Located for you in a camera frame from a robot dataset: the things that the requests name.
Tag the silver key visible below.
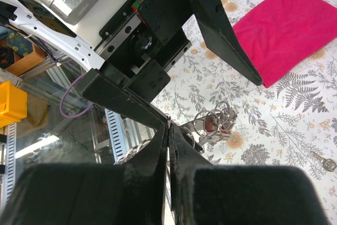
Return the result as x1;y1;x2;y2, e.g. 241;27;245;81
311;151;337;174

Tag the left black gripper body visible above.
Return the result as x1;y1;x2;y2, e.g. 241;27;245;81
95;0;191;102

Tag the magenta cloth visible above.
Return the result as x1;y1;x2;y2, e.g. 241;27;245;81
233;0;336;88

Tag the red key tag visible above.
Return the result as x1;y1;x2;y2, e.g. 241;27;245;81
204;117;229;134

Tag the yellow plastic bin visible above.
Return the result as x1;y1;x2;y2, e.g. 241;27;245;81
0;81;27;128

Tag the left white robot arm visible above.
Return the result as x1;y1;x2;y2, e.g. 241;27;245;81
1;0;262;129

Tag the large metal keyring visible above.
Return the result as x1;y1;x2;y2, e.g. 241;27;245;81
113;101;239;167

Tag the grey slotted cable duct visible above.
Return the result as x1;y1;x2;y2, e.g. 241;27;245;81
105;109;127;162

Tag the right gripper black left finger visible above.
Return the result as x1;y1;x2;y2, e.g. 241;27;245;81
1;128;168;224

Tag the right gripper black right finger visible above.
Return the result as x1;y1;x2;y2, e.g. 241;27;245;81
168;125;328;224

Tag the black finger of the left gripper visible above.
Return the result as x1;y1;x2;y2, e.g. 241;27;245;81
73;68;172;131
189;0;262;86

